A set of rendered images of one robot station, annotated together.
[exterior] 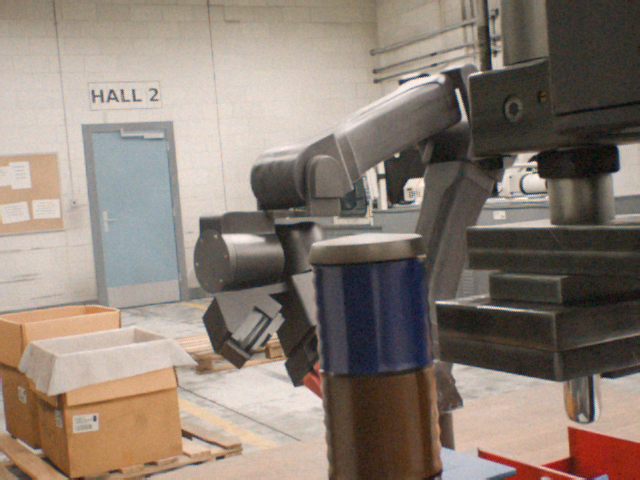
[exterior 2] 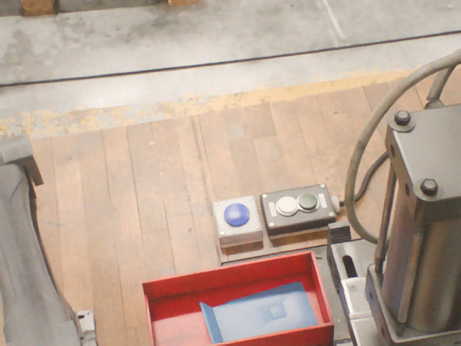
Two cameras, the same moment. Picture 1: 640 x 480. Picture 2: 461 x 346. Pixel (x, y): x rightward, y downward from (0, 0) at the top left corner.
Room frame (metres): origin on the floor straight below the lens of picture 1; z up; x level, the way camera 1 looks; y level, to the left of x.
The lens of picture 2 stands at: (0.55, 0.33, 2.11)
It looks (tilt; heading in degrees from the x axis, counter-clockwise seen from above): 54 degrees down; 293
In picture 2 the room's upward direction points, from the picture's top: 4 degrees counter-clockwise
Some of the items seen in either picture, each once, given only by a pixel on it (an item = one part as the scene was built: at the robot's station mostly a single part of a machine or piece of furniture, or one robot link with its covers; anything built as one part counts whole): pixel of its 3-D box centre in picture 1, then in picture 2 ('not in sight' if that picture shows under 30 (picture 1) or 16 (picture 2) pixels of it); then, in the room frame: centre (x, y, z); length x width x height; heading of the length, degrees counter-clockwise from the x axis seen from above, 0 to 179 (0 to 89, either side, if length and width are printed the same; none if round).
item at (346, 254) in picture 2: not in sight; (355, 297); (0.66, -0.31, 0.95); 0.15 x 0.03 x 0.10; 120
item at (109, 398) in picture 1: (107, 396); not in sight; (4.14, 0.98, 0.40); 0.66 x 0.62 x 0.50; 28
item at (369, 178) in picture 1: (372, 180); not in sight; (9.52, -0.55, 1.27); 0.23 x 0.18 x 0.38; 117
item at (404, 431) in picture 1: (380, 416); not in sight; (0.31, -0.01, 1.14); 0.04 x 0.04 x 0.03
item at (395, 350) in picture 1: (372, 310); not in sight; (0.31, -0.01, 1.17); 0.04 x 0.04 x 0.03
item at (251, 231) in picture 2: not in sight; (237, 225); (0.87, -0.40, 0.90); 0.07 x 0.07 x 0.06; 30
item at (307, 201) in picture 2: not in sight; (307, 204); (0.77, -0.45, 0.93); 0.03 x 0.03 x 0.02
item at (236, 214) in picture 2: not in sight; (236, 216); (0.87, -0.40, 0.93); 0.04 x 0.04 x 0.02
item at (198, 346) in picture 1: (247, 344); not in sight; (7.37, 0.63, 0.07); 1.20 x 1.00 x 0.14; 119
